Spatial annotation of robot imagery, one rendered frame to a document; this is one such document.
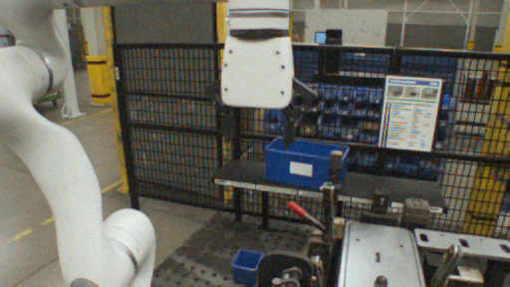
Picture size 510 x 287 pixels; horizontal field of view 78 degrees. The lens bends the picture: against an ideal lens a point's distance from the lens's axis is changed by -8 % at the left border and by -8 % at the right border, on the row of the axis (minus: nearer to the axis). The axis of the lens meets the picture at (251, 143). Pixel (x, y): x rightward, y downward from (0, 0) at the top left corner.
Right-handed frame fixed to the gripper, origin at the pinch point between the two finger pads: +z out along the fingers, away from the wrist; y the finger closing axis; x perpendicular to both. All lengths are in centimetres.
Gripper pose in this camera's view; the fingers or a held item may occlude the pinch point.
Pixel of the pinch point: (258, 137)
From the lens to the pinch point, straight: 52.7
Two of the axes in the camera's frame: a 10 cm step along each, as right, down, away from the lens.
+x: 3.0, -3.1, 9.0
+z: 0.0, 9.5, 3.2
